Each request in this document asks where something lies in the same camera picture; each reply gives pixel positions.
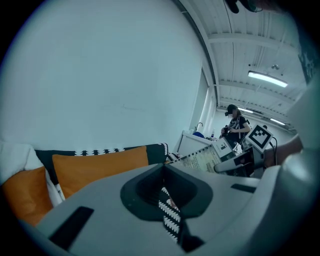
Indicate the orange sofa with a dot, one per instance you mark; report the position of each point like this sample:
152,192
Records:
46,162

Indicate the white blanket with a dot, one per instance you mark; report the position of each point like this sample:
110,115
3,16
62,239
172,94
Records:
15,160

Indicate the large orange cushion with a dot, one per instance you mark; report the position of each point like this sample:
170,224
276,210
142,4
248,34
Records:
100,165

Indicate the green white booklet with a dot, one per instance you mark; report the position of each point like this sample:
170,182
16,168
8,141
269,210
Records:
197,161

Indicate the person's right forearm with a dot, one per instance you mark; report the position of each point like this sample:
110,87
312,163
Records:
282,152

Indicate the long ceiling light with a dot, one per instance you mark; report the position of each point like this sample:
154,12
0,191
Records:
277,121
246,110
267,78

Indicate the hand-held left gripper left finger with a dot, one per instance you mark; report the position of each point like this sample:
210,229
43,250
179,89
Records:
105,200

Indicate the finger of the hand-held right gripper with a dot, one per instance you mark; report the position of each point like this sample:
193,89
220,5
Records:
232,166

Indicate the blue cloth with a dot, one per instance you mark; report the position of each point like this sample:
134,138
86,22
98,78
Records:
198,134

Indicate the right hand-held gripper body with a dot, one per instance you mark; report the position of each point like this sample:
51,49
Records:
258,140

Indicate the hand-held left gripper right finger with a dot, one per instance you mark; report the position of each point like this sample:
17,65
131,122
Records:
225,200

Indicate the person's black star-print shirt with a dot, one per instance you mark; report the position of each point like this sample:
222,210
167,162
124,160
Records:
310,62

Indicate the black white striped throw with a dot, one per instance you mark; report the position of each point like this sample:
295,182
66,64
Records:
156,152

